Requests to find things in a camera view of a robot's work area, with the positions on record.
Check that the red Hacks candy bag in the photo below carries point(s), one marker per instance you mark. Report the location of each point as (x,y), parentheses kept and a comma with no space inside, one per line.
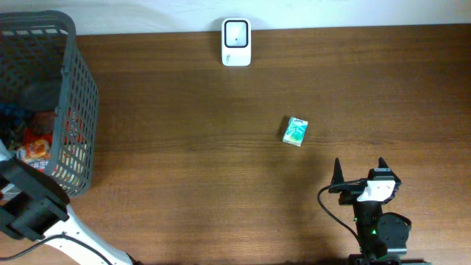
(40,127)

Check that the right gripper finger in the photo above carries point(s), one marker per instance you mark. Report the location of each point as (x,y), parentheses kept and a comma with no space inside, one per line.
(382,164)
(337,177)

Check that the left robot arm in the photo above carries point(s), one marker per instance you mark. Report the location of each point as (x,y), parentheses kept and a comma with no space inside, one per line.
(42,213)

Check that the green tissue pack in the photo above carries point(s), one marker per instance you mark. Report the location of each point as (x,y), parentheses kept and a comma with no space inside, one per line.
(295,131)

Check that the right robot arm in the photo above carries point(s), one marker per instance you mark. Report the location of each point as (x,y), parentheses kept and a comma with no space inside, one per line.
(381,236)

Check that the white barcode scanner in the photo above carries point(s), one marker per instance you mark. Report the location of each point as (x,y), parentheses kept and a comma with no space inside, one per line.
(236,41)

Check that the yellow chips bag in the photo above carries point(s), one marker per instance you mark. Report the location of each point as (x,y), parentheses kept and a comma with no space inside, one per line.
(35,154)

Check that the grey plastic mesh basket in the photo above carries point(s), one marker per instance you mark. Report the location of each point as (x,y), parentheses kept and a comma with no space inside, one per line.
(43,69)

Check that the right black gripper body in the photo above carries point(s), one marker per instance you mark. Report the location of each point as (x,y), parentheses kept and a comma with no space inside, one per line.
(350,191)

